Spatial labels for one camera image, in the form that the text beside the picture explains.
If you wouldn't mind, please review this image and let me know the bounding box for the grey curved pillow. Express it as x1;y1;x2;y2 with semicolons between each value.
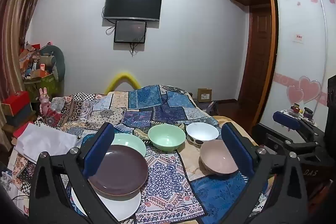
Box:
39;44;66;83

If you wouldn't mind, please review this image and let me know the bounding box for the white spotted bowl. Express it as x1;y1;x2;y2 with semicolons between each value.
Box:
186;122;219;146

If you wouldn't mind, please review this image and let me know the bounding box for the green bag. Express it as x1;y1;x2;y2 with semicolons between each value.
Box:
24;73;59;101

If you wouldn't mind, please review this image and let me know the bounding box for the brown plate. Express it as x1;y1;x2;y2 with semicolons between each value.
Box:
88;145;149;195

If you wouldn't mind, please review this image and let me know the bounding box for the mint green plate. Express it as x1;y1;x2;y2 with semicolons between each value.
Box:
110;133;147;159

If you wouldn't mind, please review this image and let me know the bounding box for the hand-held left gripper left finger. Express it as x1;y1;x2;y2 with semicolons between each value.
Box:
28;122;124;224

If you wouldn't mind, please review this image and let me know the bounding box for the white cloth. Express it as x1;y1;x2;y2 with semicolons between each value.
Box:
14;122;78;164

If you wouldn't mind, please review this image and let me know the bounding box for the pink bowl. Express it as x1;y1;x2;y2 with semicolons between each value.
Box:
199;139;239;176

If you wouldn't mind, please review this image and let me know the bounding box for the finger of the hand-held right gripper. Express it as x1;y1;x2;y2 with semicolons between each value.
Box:
251;123;319;159
272;111;326;144

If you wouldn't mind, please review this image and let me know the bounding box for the cardboard box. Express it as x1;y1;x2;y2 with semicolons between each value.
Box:
197;88;213;102

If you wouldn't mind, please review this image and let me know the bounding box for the black wall television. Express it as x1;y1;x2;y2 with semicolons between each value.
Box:
103;0;163;22

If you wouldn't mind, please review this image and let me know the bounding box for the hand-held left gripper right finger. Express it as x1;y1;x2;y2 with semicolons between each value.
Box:
222;122;307;224

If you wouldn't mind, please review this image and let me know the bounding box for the flat red box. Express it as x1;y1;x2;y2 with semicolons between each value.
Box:
13;122;34;138

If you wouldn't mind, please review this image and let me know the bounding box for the dark grey box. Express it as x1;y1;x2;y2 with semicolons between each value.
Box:
5;105;33;126

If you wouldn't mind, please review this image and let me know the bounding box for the small black wall monitor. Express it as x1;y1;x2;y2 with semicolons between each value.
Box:
114;20;147;44

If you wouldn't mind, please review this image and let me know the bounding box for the pile of colourful clutter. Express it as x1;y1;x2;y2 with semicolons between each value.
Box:
20;42;53;80

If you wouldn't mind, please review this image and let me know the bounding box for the brown wooden door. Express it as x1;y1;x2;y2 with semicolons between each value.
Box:
238;5;272;110

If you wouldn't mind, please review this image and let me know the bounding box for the striped brown curtain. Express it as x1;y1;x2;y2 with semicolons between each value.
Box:
0;0;53;119

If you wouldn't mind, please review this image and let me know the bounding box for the pink rabbit toy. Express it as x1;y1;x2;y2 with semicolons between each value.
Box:
39;88;51;115

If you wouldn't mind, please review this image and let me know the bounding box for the yellow foam tube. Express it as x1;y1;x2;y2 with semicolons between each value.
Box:
104;71;141;94

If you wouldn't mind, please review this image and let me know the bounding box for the patchwork blanket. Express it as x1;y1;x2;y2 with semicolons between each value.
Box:
8;84;271;224

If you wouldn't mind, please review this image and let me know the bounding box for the white plate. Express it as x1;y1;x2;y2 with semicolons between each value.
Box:
71;185;142;222

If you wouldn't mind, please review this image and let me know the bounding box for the mint green bowl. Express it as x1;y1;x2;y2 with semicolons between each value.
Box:
148;124;186;152

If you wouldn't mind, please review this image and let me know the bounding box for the white sliding wardrobe door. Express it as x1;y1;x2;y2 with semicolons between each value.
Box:
262;0;336;132

